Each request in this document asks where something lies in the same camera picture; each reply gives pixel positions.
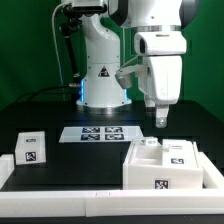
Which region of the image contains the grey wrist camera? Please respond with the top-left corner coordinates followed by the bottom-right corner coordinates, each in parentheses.
top-left (115, 64), bottom-right (147, 89)

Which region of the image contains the white cable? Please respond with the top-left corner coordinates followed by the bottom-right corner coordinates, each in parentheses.
top-left (51, 2), bottom-right (72, 101)

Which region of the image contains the white sheet with markers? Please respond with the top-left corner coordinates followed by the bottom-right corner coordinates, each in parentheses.
top-left (59, 126), bottom-right (143, 143)

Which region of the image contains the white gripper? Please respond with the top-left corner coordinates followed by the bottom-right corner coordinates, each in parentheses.
top-left (138, 56), bottom-right (182, 128)

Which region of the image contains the white cabinet body box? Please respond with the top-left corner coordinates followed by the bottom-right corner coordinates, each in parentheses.
top-left (123, 138), bottom-right (203, 190)

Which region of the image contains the white cabinet top block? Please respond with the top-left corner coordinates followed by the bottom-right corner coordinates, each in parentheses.
top-left (15, 131), bottom-right (46, 165)

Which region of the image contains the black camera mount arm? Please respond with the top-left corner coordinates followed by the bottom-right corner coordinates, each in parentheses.
top-left (60, 3), bottom-right (102, 86)

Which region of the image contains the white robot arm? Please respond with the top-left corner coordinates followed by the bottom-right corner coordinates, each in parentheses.
top-left (61, 0), bottom-right (200, 128)

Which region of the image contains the black cable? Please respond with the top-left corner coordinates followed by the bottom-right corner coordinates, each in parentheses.
top-left (14, 83), bottom-right (82, 103)

